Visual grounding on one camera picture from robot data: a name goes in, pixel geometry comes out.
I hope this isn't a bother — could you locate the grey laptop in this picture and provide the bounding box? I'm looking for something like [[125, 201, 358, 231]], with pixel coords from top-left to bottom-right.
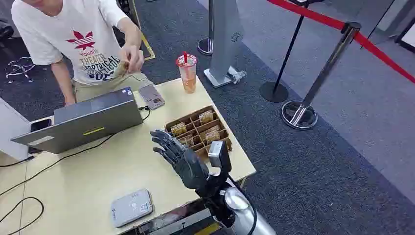
[[10, 86, 144, 155]]

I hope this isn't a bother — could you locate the white cabinet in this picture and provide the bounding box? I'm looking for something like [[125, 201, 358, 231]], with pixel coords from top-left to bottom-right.
[[0, 97, 32, 162]]

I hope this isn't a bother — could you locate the black phone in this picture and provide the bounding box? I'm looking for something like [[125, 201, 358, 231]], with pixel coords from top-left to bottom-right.
[[30, 118, 53, 133]]

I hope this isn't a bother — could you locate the yellow framed board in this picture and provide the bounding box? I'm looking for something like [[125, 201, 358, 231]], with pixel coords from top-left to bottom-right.
[[129, 0, 156, 62]]

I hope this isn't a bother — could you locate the phone with pale case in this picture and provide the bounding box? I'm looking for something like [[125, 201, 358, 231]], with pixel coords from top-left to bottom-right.
[[138, 84, 166, 111]]

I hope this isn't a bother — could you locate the chrome stanchion post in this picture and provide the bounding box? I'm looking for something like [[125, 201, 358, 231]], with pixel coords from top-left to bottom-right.
[[280, 21, 363, 131]]

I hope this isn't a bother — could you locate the red barrier belt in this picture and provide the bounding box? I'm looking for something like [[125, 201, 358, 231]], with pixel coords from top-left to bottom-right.
[[266, 0, 415, 85]]

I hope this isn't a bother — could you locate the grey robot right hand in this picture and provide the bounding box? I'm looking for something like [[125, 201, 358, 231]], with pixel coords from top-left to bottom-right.
[[150, 129, 210, 191]]

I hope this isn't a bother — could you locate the black stanchion post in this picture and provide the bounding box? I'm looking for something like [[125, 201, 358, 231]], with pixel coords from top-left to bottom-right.
[[259, 0, 309, 104]]

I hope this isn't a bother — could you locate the black laptop cable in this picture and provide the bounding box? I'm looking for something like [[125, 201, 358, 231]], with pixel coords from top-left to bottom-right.
[[0, 105, 152, 197]]

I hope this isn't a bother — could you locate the chrome chair base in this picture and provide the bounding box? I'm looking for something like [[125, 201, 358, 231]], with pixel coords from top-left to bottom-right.
[[4, 56, 36, 84]]

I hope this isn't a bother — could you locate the printed card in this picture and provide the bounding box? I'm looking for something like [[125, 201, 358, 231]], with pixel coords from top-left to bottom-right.
[[171, 121, 188, 137], [198, 110, 214, 125], [205, 129, 221, 145]]

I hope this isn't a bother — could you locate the chrome stanchion with round base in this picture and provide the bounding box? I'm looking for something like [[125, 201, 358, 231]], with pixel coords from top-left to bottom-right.
[[197, 0, 215, 56]]

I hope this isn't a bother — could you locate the person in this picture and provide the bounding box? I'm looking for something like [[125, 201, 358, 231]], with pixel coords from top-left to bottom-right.
[[10, 0, 153, 106]]

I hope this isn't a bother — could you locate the wooden compartment box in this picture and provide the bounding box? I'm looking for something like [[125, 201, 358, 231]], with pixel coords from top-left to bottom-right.
[[164, 105, 233, 163]]

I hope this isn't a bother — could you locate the black looped cable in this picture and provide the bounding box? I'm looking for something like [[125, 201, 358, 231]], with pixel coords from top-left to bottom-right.
[[0, 197, 45, 235]]

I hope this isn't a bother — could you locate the flat white device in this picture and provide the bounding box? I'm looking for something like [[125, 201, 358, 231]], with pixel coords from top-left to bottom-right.
[[110, 188, 154, 229]]

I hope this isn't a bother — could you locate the person's left hand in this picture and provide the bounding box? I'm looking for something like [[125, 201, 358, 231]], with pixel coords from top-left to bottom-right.
[[118, 45, 145, 73]]

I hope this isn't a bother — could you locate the grey floor standee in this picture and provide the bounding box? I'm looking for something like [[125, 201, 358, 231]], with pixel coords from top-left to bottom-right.
[[203, 0, 247, 89]]

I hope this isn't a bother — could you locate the plastic cup of orange drink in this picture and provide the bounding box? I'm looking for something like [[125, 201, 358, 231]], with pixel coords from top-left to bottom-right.
[[175, 51, 198, 94]]

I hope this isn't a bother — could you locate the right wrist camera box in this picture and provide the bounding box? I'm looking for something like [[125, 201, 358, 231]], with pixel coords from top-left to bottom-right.
[[207, 141, 233, 178]]

